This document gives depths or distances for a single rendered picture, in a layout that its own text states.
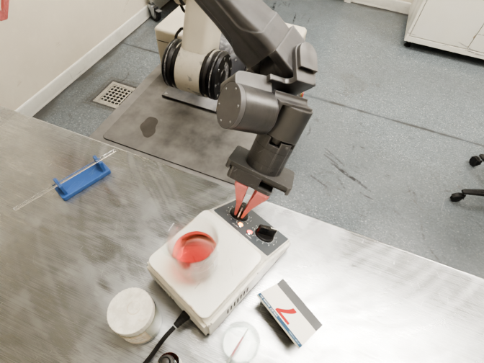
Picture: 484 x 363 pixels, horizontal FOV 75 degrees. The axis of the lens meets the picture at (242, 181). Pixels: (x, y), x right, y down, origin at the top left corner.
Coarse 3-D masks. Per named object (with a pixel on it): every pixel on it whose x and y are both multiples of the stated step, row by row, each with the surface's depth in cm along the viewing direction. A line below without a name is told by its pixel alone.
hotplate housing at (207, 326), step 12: (288, 240) 53; (276, 252) 50; (264, 264) 47; (156, 276) 45; (252, 276) 46; (168, 288) 44; (240, 288) 44; (180, 300) 43; (228, 300) 43; (240, 300) 48; (192, 312) 42; (216, 312) 42; (228, 312) 46; (180, 324) 44; (204, 324) 42; (216, 324) 44
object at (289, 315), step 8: (272, 288) 50; (264, 296) 47; (272, 296) 48; (280, 296) 49; (272, 304) 47; (280, 304) 48; (288, 304) 49; (280, 312) 46; (288, 312) 47; (296, 312) 48; (288, 320) 46; (296, 320) 47; (304, 320) 48; (296, 328) 45; (304, 328) 46; (296, 336) 44; (304, 336) 45
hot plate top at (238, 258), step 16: (224, 224) 48; (224, 240) 46; (240, 240) 46; (160, 256) 44; (224, 256) 45; (240, 256) 45; (256, 256) 45; (160, 272) 43; (176, 272) 43; (224, 272) 43; (240, 272) 44; (176, 288) 42; (192, 288) 42; (208, 288) 42; (224, 288) 42; (192, 304) 41; (208, 304) 41
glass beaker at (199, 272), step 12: (192, 216) 39; (180, 228) 40; (192, 228) 42; (204, 228) 41; (216, 228) 39; (168, 240) 38; (216, 240) 39; (168, 252) 37; (216, 252) 39; (180, 264) 37; (192, 264) 37; (204, 264) 38; (216, 264) 42; (180, 276) 42; (192, 276) 40; (204, 276) 41
